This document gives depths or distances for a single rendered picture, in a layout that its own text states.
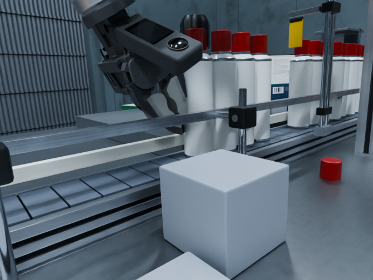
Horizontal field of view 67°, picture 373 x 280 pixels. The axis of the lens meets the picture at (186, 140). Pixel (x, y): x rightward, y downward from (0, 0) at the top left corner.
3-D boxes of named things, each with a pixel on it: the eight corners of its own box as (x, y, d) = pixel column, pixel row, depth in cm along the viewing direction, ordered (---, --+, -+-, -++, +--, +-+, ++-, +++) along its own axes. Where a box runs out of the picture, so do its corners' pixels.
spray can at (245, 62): (238, 140, 58) (238, 35, 54) (260, 144, 54) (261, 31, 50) (221, 145, 55) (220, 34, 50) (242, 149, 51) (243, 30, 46)
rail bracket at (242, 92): (221, 185, 48) (219, 87, 44) (256, 199, 42) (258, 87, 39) (207, 191, 46) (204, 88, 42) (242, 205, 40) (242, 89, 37)
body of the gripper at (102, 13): (150, 72, 48) (111, 0, 42) (182, 70, 41) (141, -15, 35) (116, 98, 44) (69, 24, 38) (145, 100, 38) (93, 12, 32)
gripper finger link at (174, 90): (177, 119, 51) (152, 74, 46) (199, 122, 46) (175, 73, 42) (165, 129, 49) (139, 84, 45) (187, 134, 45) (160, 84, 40)
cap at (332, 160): (344, 178, 49) (346, 159, 48) (333, 182, 47) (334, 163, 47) (327, 172, 52) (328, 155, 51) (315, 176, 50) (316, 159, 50)
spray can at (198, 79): (200, 149, 52) (197, 33, 48) (220, 155, 48) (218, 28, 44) (178, 155, 49) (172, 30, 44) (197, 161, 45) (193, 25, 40)
